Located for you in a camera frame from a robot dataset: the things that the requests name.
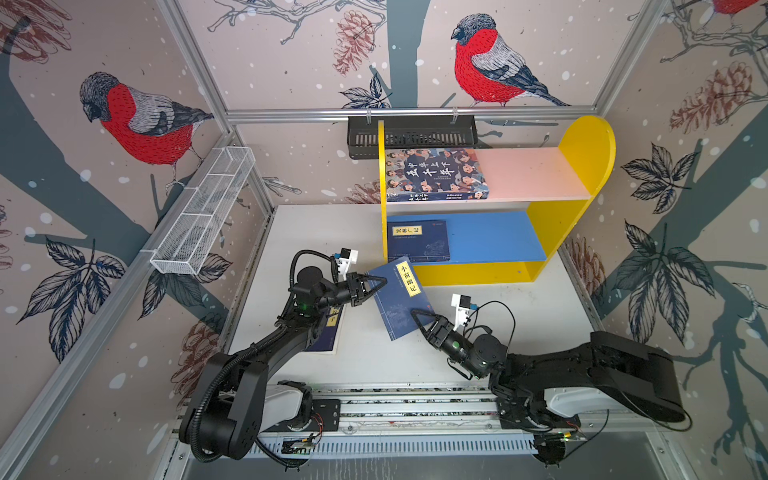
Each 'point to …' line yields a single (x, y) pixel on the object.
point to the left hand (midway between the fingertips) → (384, 288)
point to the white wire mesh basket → (195, 229)
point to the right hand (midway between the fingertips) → (409, 321)
